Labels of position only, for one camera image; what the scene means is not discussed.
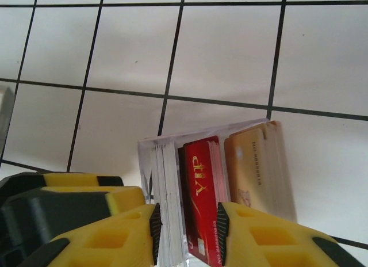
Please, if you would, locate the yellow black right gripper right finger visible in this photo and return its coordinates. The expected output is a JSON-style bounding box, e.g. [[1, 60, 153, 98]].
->
[[217, 201, 363, 267]]

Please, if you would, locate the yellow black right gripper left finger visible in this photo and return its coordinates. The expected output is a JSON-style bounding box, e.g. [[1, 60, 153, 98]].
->
[[28, 204, 162, 267]]

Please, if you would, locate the red VIP credit card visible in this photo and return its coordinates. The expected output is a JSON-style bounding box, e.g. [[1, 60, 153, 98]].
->
[[183, 136, 224, 267]]

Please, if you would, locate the silver credit card stack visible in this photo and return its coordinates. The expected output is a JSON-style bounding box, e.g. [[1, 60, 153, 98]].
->
[[154, 140, 185, 266]]

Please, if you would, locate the gold credit card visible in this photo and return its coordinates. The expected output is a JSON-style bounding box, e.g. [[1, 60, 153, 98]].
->
[[223, 120, 297, 222]]

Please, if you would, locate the black credit card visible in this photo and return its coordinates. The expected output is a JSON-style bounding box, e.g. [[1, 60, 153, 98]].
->
[[177, 146, 190, 239]]

